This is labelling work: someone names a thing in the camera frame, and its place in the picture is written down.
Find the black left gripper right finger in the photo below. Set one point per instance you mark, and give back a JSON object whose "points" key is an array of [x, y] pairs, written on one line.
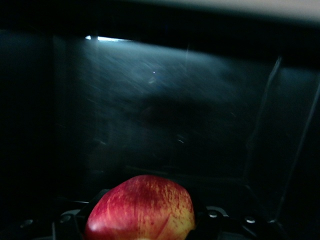
{"points": [[217, 225]]}

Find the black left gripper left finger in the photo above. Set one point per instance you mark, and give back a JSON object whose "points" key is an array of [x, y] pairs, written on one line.
{"points": [[72, 222]]}

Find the red yellow apple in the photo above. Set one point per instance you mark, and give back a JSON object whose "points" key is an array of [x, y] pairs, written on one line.
{"points": [[140, 212]]}

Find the black plastic box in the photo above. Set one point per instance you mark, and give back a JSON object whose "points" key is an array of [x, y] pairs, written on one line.
{"points": [[175, 112]]}

